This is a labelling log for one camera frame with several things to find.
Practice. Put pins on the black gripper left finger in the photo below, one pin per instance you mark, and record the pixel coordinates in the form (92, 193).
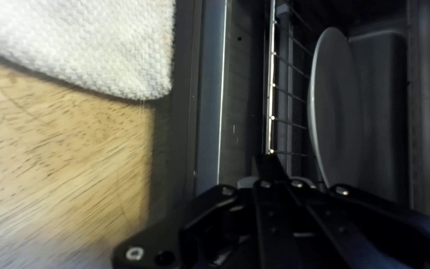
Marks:
(209, 224)

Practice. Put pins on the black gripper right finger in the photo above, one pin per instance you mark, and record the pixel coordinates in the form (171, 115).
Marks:
(354, 224)

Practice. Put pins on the white round plate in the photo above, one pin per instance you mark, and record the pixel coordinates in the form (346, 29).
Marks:
(334, 109)

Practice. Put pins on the glass toaster oven door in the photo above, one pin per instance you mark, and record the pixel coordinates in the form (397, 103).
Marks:
(209, 99)

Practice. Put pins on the black toaster oven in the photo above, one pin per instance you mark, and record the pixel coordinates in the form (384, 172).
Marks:
(384, 99)

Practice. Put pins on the white woven towel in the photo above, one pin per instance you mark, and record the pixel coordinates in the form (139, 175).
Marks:
(74, 39)

